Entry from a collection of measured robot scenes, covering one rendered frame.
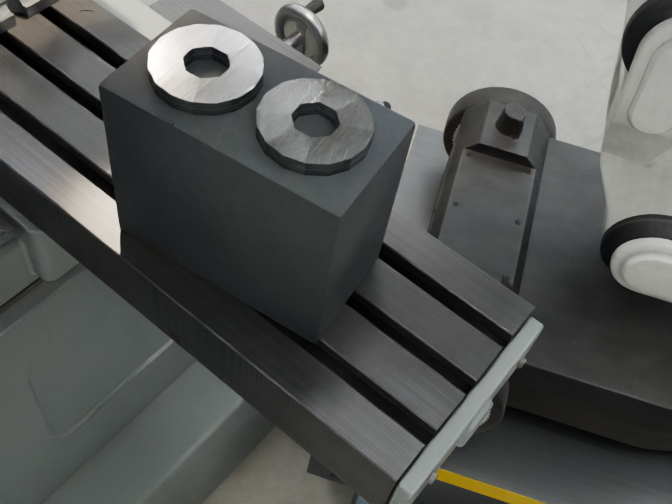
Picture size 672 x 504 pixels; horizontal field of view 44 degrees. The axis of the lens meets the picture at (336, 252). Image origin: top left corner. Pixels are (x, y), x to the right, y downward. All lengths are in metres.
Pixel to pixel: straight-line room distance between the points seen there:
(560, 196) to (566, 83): 1.14
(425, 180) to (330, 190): 0.98
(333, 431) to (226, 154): 0.25
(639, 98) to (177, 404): 0.93
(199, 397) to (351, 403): 0.81
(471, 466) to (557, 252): 0.35
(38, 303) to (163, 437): 0.51
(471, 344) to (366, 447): 0.14
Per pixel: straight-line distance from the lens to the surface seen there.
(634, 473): 1.38
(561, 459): 1.34
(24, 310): 1.04
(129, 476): 1.46
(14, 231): 0.92
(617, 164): 1.12
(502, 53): 2.53
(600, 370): 1.23
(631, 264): 1.19
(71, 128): 0.90
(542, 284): 1.28
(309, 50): 1.47
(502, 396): 1.18
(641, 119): 1.00
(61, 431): 1.34
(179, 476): 1.48
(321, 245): 0.62
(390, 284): 0.79
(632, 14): 0.98
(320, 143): 0.61
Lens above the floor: 1.56
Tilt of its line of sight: 54 degrees down
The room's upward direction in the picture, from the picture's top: 12 degrees clockwise
